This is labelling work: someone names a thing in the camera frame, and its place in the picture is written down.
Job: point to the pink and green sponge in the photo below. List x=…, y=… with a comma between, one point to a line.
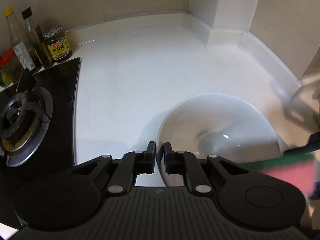
x=287, y=172

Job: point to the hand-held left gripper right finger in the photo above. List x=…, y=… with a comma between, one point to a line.
x=168, y=160

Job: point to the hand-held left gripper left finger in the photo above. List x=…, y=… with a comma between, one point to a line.
x=150, y=160

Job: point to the clear bottle with yellow cap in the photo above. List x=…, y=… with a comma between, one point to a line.
x=18, y=47

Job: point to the spice jar with red lid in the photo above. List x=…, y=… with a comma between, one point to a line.
x=11, y=67

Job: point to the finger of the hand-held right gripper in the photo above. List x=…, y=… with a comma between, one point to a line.
x=317, y=180
x=305, y=146

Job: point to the white ceramic bowl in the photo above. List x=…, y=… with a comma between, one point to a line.
x=225, y=120

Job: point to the oil bottle with black cap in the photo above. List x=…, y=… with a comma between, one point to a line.
x=40, y=47

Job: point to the metal gas burner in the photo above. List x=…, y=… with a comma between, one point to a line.
x=25, y=130

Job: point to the black glass gas cooktop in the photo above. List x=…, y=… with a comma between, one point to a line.
x=62, y=85

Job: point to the sauce jar with green lid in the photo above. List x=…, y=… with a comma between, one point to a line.
x=58, y=50

